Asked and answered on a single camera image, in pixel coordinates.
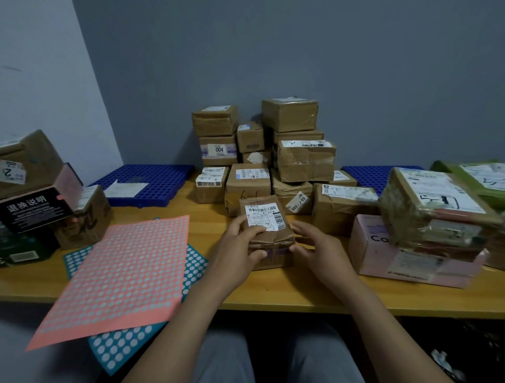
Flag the person's left hand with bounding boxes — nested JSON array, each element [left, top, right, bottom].
[[209, 215, 268, 293]]

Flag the teal sticker sheet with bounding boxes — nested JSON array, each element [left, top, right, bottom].
[[63, 244, 209, 376]]

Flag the box with 2 label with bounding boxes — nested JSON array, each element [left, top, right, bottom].
[[0, 129, 65, 200]]

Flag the dark green box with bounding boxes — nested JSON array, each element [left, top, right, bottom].
[[0, 227, 60, 269]]

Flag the person's left forearm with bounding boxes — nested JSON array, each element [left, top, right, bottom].
[[122, 276, 234, 383]]

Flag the blue plastic grid pallet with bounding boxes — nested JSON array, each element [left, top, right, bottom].
[[341, 165, 425, 197], [89, 164, 195, 209]]

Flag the box of stack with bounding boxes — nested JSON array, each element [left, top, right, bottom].
[[238, 194, 297, 272]]

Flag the person's grey trousers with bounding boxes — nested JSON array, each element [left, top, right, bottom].
[[191, 321, 366, 383]]

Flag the white paper note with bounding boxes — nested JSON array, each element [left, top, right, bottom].
[[103, 179, 149, 199]]

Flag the taped box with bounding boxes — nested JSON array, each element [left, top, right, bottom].
[[378, 167, 505, 253]]

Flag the black and pink box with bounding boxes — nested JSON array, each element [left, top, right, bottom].
[[0, 163, 84, 234]]

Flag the small brown printed box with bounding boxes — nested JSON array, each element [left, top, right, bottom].
[[53, 184, 113, 250]]

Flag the pile of brown parcels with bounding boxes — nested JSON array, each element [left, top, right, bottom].
[[191, 97, 380, 237]]

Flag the pink dot sticker sheet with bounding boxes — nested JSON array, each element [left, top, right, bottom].
[[25, 215, 190, 352]]

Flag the large pink box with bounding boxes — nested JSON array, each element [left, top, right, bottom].
[[348, 214, 490, 289]]

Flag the person's right hand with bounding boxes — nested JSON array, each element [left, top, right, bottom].
[[289, 220, 358, 291]]

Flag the person's right forearm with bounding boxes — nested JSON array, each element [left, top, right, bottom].
[[335, 276, 452, 383]]

